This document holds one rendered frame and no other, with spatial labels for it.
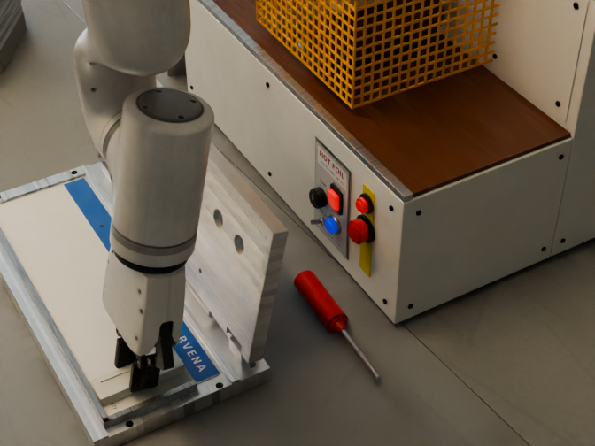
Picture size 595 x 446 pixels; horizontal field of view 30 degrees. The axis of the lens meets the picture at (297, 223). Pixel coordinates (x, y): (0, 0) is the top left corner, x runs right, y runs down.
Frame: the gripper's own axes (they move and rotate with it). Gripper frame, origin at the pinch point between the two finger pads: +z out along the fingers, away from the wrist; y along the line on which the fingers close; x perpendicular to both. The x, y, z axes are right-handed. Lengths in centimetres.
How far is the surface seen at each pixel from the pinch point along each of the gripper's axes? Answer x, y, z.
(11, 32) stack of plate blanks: 12, -75, -1
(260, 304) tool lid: 10.4, 5.5, -9.6
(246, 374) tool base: 10.7, 5.1, 0.7
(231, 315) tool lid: 10.3, 0.8, -4.4
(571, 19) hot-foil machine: 45, 3, -38
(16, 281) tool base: -5.8, -21.3, 3.8
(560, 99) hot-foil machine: 47, 3, -28
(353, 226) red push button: 25.2, -0.3, -12.4
